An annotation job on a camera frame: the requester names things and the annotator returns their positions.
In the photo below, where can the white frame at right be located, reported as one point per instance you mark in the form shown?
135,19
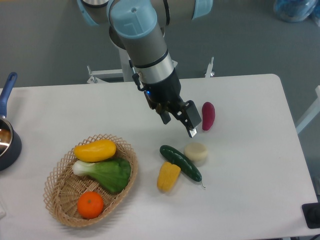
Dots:
310,113

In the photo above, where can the blue plastic bag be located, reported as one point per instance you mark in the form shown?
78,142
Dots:
295,11

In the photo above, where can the dark blue saucepan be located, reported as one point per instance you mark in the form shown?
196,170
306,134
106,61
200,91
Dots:
10,141

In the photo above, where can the purple sweet potato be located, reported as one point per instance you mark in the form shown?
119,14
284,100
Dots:
208,115

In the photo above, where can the woven wicker basket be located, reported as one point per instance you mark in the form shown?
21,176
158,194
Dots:
63,188

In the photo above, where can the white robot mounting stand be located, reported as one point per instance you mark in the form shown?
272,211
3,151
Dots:
107,73

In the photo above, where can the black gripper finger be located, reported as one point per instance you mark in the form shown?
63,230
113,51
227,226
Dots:
188,115
165,117

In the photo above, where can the orange tangerine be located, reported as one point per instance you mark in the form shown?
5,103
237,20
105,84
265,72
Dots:
90,205

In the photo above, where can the yellow mango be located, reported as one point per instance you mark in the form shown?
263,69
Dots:
95,151

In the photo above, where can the dark green cucumber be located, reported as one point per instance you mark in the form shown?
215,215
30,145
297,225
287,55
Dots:
175,157

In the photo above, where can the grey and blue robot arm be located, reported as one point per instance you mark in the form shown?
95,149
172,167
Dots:
137,27

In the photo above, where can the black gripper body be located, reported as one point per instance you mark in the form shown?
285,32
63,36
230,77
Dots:
162,96

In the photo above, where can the black device at edge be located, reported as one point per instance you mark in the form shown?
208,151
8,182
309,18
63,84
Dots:
311,212

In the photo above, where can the yellow bell pepper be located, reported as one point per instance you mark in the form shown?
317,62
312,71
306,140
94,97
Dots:
167,177

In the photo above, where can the green bok choy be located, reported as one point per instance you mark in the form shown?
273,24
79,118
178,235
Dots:
113,175

